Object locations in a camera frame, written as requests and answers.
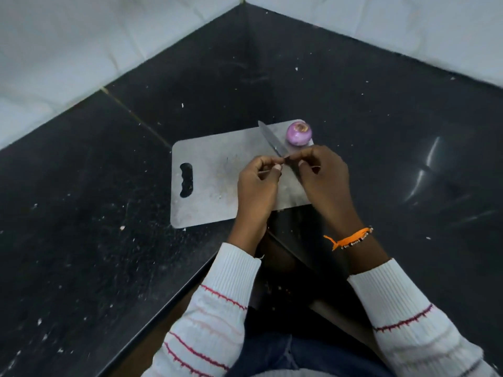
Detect person's right hand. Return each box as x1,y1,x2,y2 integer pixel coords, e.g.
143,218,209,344
289,145,366,238

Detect person's left hand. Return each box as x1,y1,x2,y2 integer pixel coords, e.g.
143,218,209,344
227,155,283,257

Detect black handled kitchen knife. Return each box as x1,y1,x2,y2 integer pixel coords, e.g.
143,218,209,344
257,120,303,181

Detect purple onion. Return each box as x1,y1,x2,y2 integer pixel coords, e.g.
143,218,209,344
286,120,313,147

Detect person's left forearm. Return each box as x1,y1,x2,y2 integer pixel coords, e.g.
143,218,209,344
141,242,262,377

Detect person's right forearm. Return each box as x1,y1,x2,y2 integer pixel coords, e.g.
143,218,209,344
334,229,500,377

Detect steel cutting board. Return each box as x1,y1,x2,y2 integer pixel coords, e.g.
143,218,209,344
170,119,315,229

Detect orange thread wristband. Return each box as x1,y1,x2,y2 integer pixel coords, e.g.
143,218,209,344
323,227,372,252

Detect blue denim trousers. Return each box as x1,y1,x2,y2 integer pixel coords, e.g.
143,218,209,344
227,331,393,377

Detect beaded bracelet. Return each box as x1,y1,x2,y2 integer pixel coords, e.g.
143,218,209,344
341,227,375,250

